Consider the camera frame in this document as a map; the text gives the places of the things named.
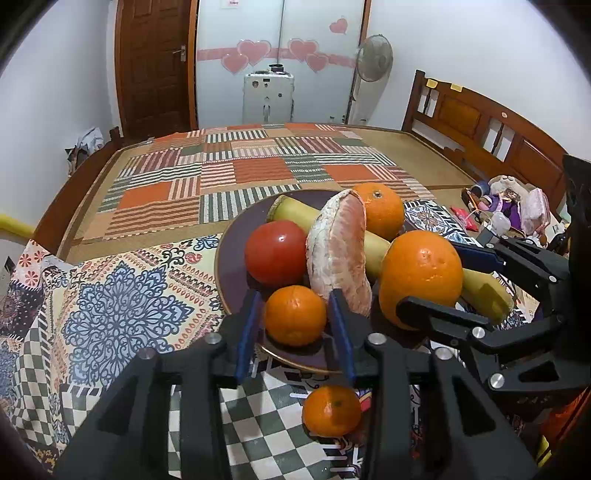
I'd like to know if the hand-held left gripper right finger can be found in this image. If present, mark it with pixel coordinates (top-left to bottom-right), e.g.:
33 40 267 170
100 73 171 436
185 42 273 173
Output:
327 288 541 480

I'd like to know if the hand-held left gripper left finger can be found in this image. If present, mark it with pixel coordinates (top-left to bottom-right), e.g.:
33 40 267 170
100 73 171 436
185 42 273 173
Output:
53 288 264 480

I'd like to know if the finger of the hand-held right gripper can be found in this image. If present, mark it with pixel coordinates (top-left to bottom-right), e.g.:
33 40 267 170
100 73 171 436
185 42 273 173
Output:
451 235 573 320
396 296 579 407

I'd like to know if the large orange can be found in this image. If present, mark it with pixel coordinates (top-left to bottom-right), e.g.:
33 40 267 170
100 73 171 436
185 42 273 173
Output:
379 230 464 330
352 182 406 241

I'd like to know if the small mandarin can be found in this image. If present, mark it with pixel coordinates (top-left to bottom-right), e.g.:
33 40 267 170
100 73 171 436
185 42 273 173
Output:
302 385 362 438
264 285 328 347

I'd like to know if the purple plate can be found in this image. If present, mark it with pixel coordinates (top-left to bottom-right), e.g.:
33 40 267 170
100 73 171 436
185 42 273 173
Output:
213 189 430 374

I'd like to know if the red tomato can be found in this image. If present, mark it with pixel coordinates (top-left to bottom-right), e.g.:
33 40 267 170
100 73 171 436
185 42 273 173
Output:
245 220 309 285

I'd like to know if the peeled pomelo segment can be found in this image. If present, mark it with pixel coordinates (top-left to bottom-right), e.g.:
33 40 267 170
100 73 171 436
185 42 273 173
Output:
305 189 374 318

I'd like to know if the pile of small clutter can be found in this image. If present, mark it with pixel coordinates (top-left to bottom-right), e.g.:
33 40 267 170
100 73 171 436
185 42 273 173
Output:
462 174 566 259

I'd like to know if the woven bed mat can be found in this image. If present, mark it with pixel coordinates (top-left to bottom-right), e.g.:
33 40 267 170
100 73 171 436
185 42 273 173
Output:
55 122 476 259

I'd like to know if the patterned checkered cloth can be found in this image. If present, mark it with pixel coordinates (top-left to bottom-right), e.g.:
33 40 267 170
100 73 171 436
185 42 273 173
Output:
0 198 555 480

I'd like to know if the wooden bed headboard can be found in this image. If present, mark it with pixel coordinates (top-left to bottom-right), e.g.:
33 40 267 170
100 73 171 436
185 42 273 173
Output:
402 70 573 222

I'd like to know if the striped patchwork blanket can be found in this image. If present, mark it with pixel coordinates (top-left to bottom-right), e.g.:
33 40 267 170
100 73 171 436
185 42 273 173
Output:
83 122 437 241

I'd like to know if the standing fan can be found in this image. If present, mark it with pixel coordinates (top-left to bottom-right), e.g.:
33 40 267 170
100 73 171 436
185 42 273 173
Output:
346 34 394 125

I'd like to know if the white appliance by wardrobe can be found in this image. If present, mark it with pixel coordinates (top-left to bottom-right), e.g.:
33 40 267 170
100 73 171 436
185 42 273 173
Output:
243 69 295 124

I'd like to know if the yellow foam tube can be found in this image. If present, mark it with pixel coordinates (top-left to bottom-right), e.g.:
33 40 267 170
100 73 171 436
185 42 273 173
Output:
0 213 37 238

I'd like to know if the brown wooden door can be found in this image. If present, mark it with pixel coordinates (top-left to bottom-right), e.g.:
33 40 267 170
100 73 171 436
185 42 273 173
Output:
115 0 199 139

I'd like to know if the wooden wardrobe with heart stickers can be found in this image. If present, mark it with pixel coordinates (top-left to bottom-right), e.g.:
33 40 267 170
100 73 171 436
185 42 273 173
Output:
194 0 372 127

